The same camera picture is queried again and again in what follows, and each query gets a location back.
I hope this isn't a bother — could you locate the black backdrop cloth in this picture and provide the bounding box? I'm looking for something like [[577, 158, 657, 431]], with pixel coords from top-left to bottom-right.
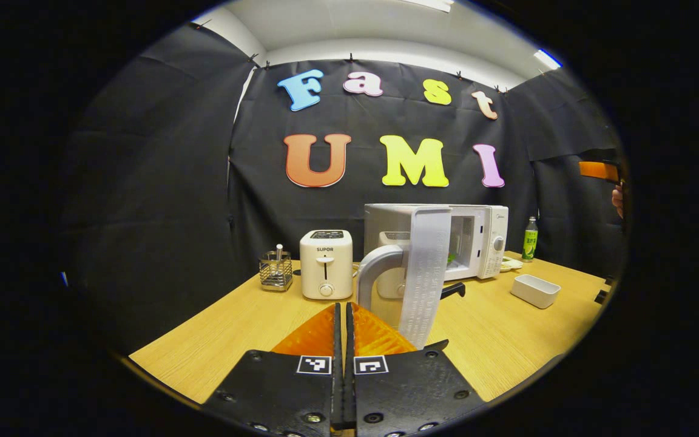
[[61, 23, 629, 359]]

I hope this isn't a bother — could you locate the green drink bottle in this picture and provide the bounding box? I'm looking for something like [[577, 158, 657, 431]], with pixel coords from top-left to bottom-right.
[[521, 217, 539, 263]]

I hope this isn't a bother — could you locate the white rectangular food tray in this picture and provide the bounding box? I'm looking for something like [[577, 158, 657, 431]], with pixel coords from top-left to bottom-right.
[[510, 274, 561, 309]]

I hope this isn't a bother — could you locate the white toaster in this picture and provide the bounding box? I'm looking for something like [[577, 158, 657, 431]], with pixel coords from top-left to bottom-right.
[[299, 229, 354, 301]]

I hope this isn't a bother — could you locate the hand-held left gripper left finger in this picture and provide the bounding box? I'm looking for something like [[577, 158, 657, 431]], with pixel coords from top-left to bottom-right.
[[200, 302, 345, 437]]

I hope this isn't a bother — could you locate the white microwave oven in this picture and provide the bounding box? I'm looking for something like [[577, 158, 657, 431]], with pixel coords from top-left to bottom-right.
[[356, 203, 509, 350]]

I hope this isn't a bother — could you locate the wire utensil basket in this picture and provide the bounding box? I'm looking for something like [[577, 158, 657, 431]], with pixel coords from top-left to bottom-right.
[[258, 244, 294, 292]]

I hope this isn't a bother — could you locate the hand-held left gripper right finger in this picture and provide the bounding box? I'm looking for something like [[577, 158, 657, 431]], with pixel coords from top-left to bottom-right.
[[345, 302, 488, 437]]

